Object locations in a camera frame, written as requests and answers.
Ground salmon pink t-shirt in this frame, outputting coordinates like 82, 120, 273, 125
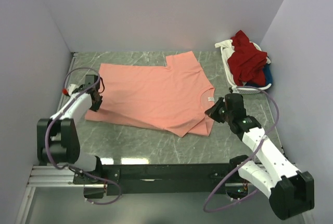
85, 51, 215, 137

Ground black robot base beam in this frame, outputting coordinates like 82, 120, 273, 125
73, 163, 233, 199

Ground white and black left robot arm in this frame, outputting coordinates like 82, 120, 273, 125
36, 74, 105, 183

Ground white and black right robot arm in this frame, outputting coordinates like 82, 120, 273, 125
203, 93, 315, 220

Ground red t-shirt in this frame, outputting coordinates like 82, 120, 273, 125
227, 30, 267, 87

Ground blue t-shirt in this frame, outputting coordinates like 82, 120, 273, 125
244, 57, 273, 88

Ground white t-shirt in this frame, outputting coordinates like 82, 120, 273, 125
214, 39, 235, 77

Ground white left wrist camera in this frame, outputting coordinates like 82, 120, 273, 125
62, 84, 83, 97

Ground aluminium rail frame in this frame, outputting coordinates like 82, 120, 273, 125
17, 51, 282, 223

